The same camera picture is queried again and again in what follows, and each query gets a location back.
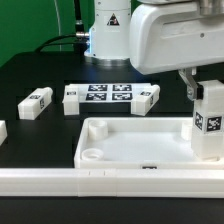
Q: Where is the white front rail fence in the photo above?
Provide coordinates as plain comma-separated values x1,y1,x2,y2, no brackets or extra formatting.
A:
0,168,224,198

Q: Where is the white block left edge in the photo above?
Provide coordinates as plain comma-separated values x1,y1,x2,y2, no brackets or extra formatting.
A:
0,120,7,146

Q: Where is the white desk top tray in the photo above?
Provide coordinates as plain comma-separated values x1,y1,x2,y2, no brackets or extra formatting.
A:
74,117,224,170

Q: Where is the black cable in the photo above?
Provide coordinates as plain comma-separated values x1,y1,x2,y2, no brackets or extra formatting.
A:
34,31,90,54

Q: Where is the white marker base plate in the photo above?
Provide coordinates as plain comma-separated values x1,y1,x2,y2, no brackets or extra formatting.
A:
78,83,151,103

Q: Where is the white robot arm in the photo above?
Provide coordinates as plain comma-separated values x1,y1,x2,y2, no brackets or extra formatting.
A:
85,0,224,100

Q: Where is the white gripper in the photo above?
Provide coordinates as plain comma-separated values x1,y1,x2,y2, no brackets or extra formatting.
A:
129,1,224,101

